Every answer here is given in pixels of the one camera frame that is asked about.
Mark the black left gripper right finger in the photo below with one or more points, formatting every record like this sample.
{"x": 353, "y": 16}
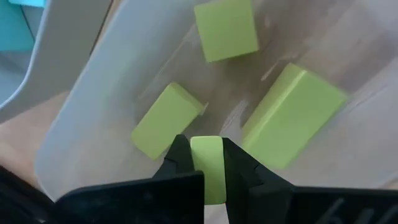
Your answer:
{"x": 295, "y": 208}

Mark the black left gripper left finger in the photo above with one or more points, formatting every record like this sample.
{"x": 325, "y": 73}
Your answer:
{"x": 140, "y": 202}

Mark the green rectangular block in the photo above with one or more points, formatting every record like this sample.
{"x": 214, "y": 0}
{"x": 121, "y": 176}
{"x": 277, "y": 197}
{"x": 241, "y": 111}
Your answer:
{"x": 293, "y": 116}
{"x": 168, "y": 119}
{"x": 206, "y": 161}

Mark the small green cube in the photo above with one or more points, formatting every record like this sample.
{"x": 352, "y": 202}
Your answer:
{"x": 227, "y": 29}

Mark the long blue block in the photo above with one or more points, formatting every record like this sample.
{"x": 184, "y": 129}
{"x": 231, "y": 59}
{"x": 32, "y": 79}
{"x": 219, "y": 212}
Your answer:
{"x": 14, "y": 28}

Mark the clear plastic bin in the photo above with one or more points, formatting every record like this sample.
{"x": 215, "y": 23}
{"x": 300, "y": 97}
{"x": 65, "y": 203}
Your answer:
{"x": 109, "y": 93}

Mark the grey translucent plastic bin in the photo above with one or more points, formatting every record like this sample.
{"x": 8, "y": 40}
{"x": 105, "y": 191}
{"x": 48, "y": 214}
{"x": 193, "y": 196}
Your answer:
{"x": 68, "y": 37}

